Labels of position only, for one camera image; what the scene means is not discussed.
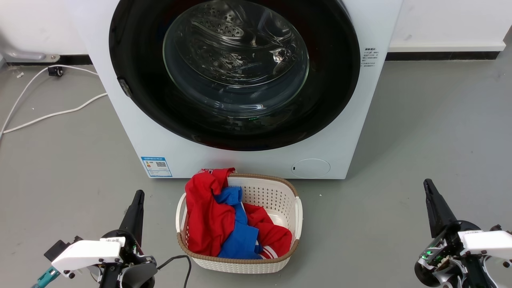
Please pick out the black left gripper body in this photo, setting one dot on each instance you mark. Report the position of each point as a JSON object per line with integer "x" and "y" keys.
{"x": 136, "y": 272}

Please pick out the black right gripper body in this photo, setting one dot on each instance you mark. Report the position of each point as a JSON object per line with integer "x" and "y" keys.
{"x": 448, "y": 248}

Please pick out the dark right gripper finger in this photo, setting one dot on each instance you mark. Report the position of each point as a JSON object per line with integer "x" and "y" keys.
{"x": 434, "y": 216}
{"x": 446, "y": 216}

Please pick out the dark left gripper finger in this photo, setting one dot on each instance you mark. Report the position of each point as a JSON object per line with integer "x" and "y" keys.
{"x": 139, "y": 224}
{"x": 130, "y": 222}

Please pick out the black round glass washer door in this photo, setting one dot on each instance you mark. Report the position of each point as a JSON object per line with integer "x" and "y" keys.
{"x": 132, "y": 48}

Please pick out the white front-load washing machine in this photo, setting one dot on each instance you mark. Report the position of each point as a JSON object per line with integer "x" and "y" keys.
{"x": 240, "y": 162}

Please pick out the blue energy label sticker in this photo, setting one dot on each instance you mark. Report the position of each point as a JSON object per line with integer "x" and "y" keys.
{"x": 156, "y": 167}

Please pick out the red garment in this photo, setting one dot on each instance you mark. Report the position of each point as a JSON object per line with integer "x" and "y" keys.
{"x": 208, "y": 216}

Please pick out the blue garment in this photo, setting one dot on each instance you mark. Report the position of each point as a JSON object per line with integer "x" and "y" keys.
{"x": 240, "y": 240}

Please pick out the cream plastic laundry basket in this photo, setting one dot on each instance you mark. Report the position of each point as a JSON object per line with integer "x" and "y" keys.
{"x": 264, "y": 196}

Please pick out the round white filter cover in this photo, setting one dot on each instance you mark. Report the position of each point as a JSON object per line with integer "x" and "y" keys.
{"x": 310, "y": 168}

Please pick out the small black floor clip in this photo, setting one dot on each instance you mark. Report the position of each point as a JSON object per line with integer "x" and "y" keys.
{"x": 55, "y": 71}

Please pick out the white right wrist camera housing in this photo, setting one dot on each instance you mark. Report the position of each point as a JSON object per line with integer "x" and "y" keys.
{"x": 488, "y": 244}

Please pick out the grey pipe bracket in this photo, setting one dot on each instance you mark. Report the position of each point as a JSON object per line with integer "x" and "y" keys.
{"x": 24, "y": 55}

